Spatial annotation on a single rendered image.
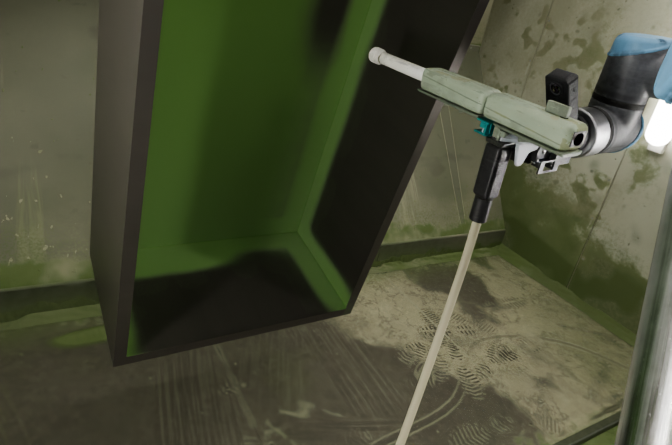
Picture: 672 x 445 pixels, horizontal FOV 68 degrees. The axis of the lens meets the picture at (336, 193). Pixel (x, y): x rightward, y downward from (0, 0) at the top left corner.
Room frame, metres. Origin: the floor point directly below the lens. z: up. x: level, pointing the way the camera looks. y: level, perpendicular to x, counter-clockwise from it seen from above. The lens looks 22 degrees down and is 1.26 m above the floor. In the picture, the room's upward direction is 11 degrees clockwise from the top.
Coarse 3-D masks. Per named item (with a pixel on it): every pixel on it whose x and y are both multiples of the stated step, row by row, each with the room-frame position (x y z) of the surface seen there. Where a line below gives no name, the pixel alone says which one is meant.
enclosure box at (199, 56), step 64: (128, 0) 0.74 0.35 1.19; (192, 0) 1.05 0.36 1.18; (256, 0) 1.13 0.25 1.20; (320, 0) 1.21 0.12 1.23; (384, 0) 1.25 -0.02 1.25; (448, 0) 1.08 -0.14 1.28; (128, 64) 0.73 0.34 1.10; (192, 64) 1.08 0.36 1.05; (256, 64) 1.17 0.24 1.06; (320, 64) 1.27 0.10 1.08; (448, 64) 1.04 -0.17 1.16; (128, 128) 0.72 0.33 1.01; (192, 128) 1.12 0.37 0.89; (256, 128) 1.22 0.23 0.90; (320, 128) 1.33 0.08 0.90; (384, 128) 1.16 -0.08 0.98; (128, 192) 0.71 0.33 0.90; (192, 192) 1.17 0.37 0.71; (256, 192) 1.28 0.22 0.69; (320, 192) 1.34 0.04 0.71; (384, 192) 1.12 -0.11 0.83; (128, 256) 0.74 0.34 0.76; (192, 256) 1.16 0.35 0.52; (256, 256) 1.24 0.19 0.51; (320, 256) 1.29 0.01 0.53; (128, 320) 0.77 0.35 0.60; (192, 320) 0.96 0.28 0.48; (256, 320) 1.01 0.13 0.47
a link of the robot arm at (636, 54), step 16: (624, 48) 0.92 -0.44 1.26; (640, 48) 0.90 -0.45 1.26; (656, 48) 0.89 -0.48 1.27; (608, 64) 0.94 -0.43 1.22; (624, 64) 0.91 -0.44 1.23; (640, 64) 0.90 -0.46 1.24; (656, 64) 0.89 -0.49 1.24; (608, 80) 0.93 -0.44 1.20; (624, 80) 0.91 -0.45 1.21; (640, 80) 0.90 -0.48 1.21; (592, 96) 0.96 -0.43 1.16; (608, 96) 0.92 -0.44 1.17; (624, 96) 0.90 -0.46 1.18; (640, 96) 0.90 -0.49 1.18
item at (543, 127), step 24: (408, 72) 0.95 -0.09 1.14; (432, 72) 0.88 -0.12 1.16; (432, 96) 0.88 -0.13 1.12; (456, 96) 0.83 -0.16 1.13; (480, 96) 0.79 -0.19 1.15; (504, 96) 0.77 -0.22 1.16; (504, 120) 0.74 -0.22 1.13; (528, 120) 0.71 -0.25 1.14; (552, 120) 0.68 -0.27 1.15; (576, 120) 0.69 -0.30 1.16; (504, 144) 0.74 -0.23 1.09; (552, 144) 0.67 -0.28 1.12; (480, 168) 0.77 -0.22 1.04; (504, 168) 0.76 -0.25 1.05; (480, 192) 0.76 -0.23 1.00; (480, 216) 0.76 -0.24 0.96
